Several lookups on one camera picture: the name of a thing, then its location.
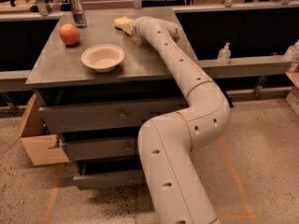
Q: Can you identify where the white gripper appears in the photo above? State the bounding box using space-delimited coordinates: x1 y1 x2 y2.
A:
133 16 162 45

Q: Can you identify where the yellow sponge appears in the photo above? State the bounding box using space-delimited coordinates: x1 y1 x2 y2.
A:
114 16 134 35

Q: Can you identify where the white paper bowl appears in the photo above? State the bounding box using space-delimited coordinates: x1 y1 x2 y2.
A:
81 44 125 73

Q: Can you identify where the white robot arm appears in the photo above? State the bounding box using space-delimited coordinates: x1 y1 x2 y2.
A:
134 17 230 224

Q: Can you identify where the grey drawer cabinet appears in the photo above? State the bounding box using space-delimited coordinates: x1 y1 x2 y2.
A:
26 9 187 189

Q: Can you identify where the red apple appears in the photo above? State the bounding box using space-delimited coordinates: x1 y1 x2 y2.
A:
59 23 80 46

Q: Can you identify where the clear hand sanitizer bottle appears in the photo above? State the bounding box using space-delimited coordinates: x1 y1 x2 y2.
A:
217 42 231 64

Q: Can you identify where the top grey drawer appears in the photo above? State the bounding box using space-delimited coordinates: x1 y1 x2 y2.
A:
39 97 188 133

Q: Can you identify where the grey drawer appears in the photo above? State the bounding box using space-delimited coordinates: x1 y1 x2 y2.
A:
73 165 143 189
39 97 188 133
60 130 136 161

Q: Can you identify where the middle grey drawer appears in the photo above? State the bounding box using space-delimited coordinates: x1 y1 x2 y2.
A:
60 130 136 161

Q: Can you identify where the grey metal railing beam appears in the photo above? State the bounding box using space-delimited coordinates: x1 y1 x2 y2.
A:
0 55 292 92

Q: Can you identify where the bottom grey drawer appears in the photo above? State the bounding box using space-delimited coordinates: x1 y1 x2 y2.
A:
73 165 143 189

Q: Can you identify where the brown cardboard box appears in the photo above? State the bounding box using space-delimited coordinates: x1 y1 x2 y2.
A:
9 95 69 165

